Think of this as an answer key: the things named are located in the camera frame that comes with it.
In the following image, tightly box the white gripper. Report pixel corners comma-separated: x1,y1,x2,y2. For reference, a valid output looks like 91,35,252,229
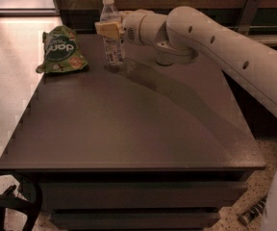
95,9,168,46

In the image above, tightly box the blue plastic water bottle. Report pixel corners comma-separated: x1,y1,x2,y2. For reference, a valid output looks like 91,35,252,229
100,0,125,66

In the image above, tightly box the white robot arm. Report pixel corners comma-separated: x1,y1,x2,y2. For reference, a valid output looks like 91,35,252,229
95,7,277,118

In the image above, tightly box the green rice chip bag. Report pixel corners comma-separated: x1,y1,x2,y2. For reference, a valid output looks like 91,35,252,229
36,25,88,74

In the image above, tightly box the dark drawer cabinet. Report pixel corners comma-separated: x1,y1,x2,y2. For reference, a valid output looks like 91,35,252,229
0,35,264,231

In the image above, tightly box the black chair base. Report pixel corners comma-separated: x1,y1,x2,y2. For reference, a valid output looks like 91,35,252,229
0,171,42,231

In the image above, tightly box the white power strip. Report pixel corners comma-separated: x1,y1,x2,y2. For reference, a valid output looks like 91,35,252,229
238,196,266,226

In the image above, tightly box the right metal wall bracket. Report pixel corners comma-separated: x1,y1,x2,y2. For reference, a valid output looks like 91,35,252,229
237,0,262,35

